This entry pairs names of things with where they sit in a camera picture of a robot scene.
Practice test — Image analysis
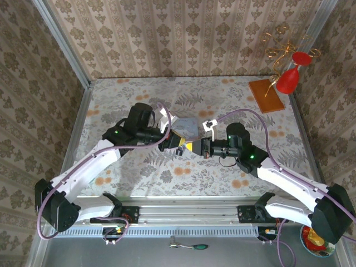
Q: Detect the cartoon print tin box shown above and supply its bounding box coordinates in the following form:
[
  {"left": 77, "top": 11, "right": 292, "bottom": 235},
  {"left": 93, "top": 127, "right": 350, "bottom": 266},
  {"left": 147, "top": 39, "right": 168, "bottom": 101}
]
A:
[{"left": 172, "top": 116, "right": 200, "bottom": 152}]

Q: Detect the floral table mat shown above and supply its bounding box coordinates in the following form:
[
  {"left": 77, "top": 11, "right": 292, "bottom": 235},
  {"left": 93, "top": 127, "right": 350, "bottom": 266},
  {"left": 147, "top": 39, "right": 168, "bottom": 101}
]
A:
[{"left": 65, "top": 76, "right": 320, "bottom": 199}]

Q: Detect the orange wooden board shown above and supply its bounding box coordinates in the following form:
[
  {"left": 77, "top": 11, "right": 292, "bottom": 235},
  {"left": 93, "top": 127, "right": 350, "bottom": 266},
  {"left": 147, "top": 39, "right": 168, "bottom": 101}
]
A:
[{"left": 248, "top": 79, "right": 285, "bottom": 114}]

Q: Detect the red goblet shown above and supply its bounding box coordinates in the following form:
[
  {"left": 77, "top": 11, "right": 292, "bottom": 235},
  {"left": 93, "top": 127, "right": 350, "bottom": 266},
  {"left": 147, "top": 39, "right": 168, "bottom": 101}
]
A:
[{"left": 275, "top": 51, "right": 313, "bottom": 95}]

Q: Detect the small electronics board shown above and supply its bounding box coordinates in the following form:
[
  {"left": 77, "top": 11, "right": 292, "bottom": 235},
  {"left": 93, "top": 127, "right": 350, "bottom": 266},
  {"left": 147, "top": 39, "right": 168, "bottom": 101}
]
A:
[{"left": 102, "top": 226, "right": 126, "bottom": 241}]

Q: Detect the red and yellow wrapper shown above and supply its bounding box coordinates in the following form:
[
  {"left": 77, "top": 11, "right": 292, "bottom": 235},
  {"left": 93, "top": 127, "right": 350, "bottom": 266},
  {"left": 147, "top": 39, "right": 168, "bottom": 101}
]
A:
[{"left": 302, "top": 225, "right": 327, "bottom": 248}]

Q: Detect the patterned ceramic bowl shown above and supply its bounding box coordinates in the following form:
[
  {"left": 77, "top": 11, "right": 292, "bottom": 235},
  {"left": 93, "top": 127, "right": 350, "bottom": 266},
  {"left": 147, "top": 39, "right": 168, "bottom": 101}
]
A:
[{"left": 299, "top": 224, "right": 337, "bottom": 258}]

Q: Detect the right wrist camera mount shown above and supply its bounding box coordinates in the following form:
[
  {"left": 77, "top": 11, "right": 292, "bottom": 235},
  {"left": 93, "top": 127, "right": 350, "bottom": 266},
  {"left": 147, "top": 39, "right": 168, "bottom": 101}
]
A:
[{"left": 202, "top": 120, "right": 217, "bottom": 141}]

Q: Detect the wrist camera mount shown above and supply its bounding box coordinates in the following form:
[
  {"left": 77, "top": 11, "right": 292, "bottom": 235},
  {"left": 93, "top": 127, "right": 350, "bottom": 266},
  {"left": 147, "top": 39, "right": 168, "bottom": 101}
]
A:
[
  {"left": 202, "top": 120, "right": 217, "bottom": 141},
  {"left": 159, "top": 109, "right": 179, "bottom": 131}
]

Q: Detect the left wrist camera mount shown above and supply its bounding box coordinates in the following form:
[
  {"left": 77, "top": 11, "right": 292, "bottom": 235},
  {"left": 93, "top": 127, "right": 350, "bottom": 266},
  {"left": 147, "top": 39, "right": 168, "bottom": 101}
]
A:
[{"left": 159, "top": 109, "right": 179, "bottom": 131}]

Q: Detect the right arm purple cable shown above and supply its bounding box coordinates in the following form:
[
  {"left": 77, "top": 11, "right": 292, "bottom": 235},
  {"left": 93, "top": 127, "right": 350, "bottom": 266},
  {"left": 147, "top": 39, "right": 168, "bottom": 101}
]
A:
[{"left": 215, "top": 108, "right": 356, "bottom": 267}]

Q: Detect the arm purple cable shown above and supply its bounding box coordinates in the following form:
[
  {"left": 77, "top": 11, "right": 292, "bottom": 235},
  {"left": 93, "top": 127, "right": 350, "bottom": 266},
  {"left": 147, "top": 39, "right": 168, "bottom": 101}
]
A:
[
  {"left": 215, "top": 108, "right": 356, "bottom": 267},
  {"left": 37, "top": 101, "right": 172, "bottom": 245}
]

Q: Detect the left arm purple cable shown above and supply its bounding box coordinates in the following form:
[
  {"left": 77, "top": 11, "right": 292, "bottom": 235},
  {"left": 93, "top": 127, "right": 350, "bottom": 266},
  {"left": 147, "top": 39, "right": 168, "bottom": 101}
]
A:
[{"left": 37, "top": 101, "right": 172, "bottom": 245}]

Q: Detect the aluminium side rail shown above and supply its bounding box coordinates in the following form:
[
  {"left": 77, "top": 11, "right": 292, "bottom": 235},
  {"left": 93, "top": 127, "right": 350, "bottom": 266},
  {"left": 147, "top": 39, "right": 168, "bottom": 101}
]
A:
[
  {"left": 289, "top": 93, "right": 326, "bottom": 186},
  {"left": 54, "top": 86, "right": 95, "bottom": 190}
]

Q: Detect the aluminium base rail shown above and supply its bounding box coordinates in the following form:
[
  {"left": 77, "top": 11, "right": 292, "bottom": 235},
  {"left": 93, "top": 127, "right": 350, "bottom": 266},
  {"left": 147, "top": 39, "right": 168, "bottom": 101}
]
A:
[{"left": 41, "top": 204, "right": 340, "bottom": 224}]

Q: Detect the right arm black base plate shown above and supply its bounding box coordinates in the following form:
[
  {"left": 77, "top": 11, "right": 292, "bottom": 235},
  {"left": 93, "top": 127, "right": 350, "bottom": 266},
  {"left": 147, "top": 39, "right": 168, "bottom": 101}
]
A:
[{"left": 237, "top": 205, "right": 289, "bottom": 224}]

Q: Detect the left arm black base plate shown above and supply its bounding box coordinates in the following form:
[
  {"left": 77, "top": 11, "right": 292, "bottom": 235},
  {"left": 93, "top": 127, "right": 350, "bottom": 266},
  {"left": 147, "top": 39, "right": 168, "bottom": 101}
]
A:
[{"left": 90, "top": 205, "right": 140, "bottom": 225}]

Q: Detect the grey slotted cable duct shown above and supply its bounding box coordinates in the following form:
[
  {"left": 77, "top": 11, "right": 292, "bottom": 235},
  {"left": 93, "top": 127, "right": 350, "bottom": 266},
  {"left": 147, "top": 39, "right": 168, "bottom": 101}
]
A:
[{"left": 49, "top": 225, "right": 260, "bottom": 238}]

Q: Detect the gold wire stand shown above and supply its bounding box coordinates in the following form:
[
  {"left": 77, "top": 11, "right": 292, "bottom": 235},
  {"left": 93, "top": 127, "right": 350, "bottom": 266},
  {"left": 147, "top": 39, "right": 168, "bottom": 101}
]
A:
[{"left": 260, "top": 24, "right": 323, "bottom": 98}]

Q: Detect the green handled screwdriver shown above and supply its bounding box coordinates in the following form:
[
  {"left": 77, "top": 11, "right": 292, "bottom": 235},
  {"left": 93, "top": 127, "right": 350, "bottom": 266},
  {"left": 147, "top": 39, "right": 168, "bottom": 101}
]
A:
[{"left": 177, "top": 243, "right": 209, "bottom": 250}]

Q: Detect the aluminium frame post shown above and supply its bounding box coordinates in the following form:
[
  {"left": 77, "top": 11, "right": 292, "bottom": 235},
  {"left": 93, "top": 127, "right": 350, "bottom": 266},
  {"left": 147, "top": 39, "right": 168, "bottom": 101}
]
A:
[
  {"left": 31, "top": 0, "right": 94, "bottom": 89},
  {"left": 289, "top": 0, "right": 339, "bottom": 97}
]

